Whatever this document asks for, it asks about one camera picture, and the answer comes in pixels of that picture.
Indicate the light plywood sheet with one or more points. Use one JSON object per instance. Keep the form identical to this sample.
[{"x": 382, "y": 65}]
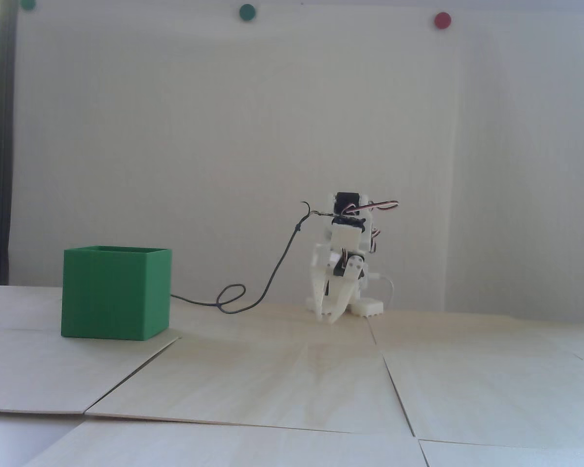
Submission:
[
  {"x": 491, "y": 394},
  {"x": 39, "y": 369},
  {"x": 516, "y": 457},
  {"x": 248, "y": 379}
]

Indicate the green round magnet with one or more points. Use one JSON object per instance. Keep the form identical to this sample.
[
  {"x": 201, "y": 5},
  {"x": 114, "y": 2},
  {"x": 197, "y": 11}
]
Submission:
[
  {"x": 28, "y": 4},
  {"x": 246, "y": 12}
]

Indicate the red round magnet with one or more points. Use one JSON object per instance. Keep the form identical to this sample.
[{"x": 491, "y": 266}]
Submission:
[{"x": 442, "y": 20}]

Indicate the white magnetic board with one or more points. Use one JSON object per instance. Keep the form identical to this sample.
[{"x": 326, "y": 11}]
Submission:
[{"x": 175, "y": 121}]

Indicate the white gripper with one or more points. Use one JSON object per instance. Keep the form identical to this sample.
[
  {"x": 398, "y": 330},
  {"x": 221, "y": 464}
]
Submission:
[{"x": 332, "y": 281}]

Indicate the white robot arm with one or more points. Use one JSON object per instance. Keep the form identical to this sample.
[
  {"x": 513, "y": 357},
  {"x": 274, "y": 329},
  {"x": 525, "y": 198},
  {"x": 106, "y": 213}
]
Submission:
[{"x": 370, "y": 307}]

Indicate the green box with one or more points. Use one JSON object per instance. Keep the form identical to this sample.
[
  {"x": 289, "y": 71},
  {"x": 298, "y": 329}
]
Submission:
[{"x": 112, "y": 296}]

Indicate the dark window frame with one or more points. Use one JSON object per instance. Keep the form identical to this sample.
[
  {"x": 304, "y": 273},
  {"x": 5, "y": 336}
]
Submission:
[{"x": 2, "y": 146}]

